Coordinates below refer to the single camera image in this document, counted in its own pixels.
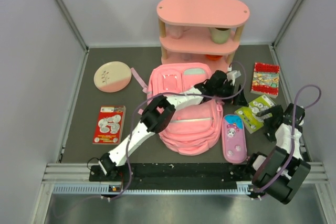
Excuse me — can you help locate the pink mug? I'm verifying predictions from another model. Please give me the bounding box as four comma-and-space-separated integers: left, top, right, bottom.
167, 25, 190, 39

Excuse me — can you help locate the red and white book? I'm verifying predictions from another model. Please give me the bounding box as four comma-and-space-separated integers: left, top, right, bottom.
92, 105, 126, 145

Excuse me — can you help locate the red comic book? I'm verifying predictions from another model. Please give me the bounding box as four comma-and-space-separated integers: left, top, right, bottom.
251, 62, 280, 98

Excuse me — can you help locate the pink and cream plate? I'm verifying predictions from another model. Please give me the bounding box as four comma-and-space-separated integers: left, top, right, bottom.
93, 61, 132, 93

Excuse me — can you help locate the green cup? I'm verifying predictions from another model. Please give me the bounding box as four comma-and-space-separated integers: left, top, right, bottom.
208, 27, 230, 44

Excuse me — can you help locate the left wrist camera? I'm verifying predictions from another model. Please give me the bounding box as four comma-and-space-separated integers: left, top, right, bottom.
227, 70, 242, 82

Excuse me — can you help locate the green book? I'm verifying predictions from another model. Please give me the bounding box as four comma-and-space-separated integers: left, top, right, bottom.
235, 95, 276, 134

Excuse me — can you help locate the purple pencil case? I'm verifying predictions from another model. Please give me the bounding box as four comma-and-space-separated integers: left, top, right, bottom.
222, 114, 247, 164

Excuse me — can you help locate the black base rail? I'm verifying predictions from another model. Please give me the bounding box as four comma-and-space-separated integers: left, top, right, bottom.
89, 163, 253, 190

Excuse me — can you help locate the orange bowl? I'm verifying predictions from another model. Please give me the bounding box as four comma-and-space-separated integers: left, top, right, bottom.
205, 55, 223, 61

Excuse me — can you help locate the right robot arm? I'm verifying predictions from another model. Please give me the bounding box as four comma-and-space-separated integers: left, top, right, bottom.
245, 103, 311, 205

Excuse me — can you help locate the pink three-tier shelf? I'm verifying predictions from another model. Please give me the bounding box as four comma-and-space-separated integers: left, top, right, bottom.
156, 0, 250, 72

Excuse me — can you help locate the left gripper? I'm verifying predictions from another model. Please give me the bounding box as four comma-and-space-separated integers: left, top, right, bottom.
213, 81, 248, 107

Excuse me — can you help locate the pink student backpack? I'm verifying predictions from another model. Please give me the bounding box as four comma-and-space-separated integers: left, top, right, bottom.
131, 62, 223, 156

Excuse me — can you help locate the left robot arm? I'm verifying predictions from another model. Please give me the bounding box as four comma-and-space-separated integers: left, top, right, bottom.
98, 70, 246, 180

